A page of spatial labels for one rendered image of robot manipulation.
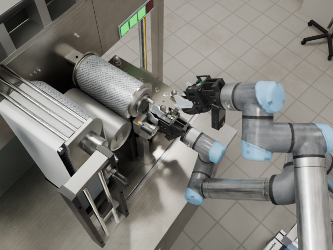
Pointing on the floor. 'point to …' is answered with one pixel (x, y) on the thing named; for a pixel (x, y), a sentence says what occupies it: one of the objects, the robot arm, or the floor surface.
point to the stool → (321, 36)
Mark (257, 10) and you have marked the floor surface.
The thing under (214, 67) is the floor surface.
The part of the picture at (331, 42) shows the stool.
